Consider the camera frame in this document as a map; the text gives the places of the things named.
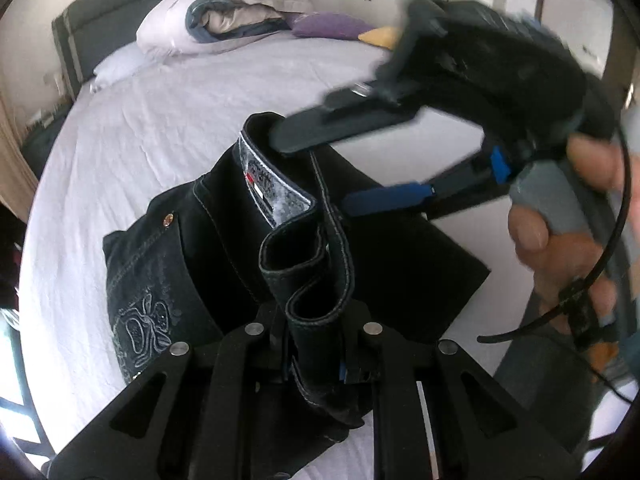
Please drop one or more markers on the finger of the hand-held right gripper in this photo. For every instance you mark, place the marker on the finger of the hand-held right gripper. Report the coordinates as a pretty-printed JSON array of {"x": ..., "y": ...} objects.
[
  {"x": 325, "y": 127},
  {"x": 390, "y": 197}
]

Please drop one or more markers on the person's right hand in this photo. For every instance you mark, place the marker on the person's right hand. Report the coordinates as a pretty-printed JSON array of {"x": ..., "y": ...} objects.
[{"x": 527, "y": 235}]

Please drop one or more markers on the bed with white sheet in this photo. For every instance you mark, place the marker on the bed with white sheet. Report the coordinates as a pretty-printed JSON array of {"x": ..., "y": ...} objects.
[{"x": 150, "y": 135}]

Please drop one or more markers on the dark grey headboard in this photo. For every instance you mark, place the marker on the dark grey headboard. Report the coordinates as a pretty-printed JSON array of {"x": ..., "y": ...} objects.
[{"x": 100, "y": 5}]

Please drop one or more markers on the purple pillow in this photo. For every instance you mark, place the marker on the purple pillow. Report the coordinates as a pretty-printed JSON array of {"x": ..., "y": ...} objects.
[{"x": 330, "y": 25}]

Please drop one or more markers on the black denim pants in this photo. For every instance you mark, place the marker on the black denim pants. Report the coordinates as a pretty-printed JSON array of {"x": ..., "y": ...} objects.
[{"x": 200, "y": 240}]

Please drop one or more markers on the dark grey nightstand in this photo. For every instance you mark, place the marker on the dark grey nightstand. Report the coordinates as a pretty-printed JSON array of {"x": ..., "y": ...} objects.
[{"x": 42, "y": 145}]

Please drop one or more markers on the black window frame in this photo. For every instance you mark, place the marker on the black window frame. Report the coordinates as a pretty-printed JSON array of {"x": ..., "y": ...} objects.
[{"x": 22, "y": 385}]

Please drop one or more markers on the person's grey clothing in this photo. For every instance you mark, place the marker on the person's grey clothing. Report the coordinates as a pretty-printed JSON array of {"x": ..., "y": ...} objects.
[{"x": 540, "y": 385}]

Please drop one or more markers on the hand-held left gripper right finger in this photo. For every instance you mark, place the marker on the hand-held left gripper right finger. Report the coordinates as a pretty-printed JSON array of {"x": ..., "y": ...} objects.
[{"x": 365, "y": 360}]

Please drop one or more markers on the yellow pillow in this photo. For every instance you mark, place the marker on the yellow pillow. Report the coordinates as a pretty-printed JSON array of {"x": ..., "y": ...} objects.
[{"x": 380, "y": 36}]

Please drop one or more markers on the white pillow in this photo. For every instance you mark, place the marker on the white pillow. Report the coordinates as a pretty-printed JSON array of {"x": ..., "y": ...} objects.
[{"x": 125, "y": 67}]

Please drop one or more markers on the beige curtain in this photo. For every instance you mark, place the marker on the beige curtain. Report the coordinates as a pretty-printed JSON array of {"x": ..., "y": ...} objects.
[{"x": 12, "y": 160}]

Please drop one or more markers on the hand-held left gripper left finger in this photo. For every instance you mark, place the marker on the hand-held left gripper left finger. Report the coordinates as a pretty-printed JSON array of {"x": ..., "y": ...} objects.
[{"x": 270, "y": 355}]

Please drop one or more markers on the rolled white grey duvet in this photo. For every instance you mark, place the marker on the rolled white grey duvet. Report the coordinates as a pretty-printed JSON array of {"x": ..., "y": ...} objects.
[{"x": 170, "y": 15}]

